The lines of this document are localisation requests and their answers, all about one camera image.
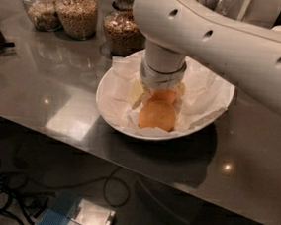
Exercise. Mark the white oval bowl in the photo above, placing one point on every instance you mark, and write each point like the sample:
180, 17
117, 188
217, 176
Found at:
108, 98

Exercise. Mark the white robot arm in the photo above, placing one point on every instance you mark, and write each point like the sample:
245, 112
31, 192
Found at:
245, 55

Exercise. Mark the orange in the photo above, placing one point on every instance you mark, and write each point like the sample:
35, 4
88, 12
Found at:
166, 95
157, 114

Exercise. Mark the white crumpled paper liner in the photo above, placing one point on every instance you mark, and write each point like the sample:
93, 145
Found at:
208, 91

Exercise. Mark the far left glass jar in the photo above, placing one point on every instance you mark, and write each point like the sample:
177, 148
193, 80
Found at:
42, 14

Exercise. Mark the blue and metal floor box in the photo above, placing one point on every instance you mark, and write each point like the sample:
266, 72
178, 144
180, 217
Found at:
68, 209

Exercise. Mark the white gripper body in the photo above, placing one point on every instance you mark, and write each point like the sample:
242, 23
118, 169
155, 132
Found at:
160, 77

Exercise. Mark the clear glass bottle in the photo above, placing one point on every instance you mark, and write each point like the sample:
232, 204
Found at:
221, 7

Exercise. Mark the glass jar of grains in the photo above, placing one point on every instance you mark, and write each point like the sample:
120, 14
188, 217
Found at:
78, 17
120, 29

